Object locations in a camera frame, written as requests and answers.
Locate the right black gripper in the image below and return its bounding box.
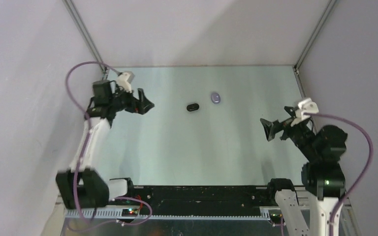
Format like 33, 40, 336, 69
260, 105, 318, 158

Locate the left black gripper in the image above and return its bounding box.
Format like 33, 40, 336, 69
109, 84, 154, 115

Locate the black oval case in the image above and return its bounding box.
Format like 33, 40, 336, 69
186, 103, 200, 112

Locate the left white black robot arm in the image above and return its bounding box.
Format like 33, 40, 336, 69
56, 81, 155, 209

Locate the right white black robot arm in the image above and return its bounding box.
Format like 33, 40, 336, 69
260, 106, 347, 236

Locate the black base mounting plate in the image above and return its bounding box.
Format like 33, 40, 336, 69
105, 185, 299, 217

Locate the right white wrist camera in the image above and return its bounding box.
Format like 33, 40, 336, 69
290, 97, 319, 127

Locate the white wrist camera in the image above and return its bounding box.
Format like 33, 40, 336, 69
290, 97, 319, 127
115, 71, 134, 93

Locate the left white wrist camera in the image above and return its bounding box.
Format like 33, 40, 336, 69
115, 71, 134, 93

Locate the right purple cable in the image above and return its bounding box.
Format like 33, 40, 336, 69
303, 112, 375, 236

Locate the purple cable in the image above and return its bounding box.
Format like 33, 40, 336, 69
303, 112, 375, 236
65, 61, 153, 233

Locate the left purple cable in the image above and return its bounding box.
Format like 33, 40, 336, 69
65, 61, 153, 233

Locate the aluminium frame rail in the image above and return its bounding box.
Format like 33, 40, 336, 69
55, 185, 353, 219

